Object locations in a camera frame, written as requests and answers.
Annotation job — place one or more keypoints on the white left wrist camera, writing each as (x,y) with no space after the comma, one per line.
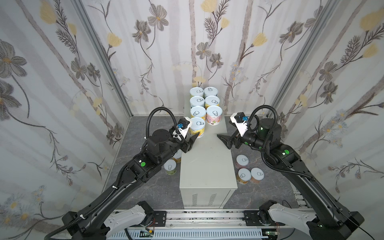
(182,128)

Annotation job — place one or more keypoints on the pink label can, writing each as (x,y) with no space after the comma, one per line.
(242,161)

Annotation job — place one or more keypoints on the grey metal counter cabinet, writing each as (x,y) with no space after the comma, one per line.
(207,174)

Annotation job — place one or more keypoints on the yellow label can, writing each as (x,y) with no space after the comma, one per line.
(197,127)
(212,101)

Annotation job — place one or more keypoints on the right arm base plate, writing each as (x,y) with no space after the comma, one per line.
(259,218)

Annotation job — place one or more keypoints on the green label can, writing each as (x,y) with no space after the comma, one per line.
(196,92)

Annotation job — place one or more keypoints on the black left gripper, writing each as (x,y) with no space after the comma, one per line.
(185,146)

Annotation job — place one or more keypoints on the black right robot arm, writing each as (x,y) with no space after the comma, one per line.
(261,132)

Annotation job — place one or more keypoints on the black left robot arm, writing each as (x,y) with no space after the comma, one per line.
(158,147)

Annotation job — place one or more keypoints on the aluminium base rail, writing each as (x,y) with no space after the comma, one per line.
(120,219)

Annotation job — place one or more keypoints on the can beside cabinet left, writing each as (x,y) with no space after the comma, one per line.
(177,157)

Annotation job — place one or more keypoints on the red label can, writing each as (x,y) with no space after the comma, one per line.
(257,175)

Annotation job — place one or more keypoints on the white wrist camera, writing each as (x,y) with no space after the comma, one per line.
(182,128)
(240,121)

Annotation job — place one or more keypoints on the white slotted cable duct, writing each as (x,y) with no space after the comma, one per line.
(198,234)

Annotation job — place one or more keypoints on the green can on floor left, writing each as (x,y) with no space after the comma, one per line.
(170,167)

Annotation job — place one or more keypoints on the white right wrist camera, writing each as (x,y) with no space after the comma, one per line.
(240,121)

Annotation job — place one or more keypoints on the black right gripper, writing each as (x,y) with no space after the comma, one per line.
(237,141)

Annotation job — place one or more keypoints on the teal brown label can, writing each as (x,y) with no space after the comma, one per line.
(210,91)

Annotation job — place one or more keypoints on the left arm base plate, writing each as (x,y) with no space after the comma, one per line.
(155,219)

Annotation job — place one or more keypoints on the orange label can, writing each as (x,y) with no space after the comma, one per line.
(243,176)

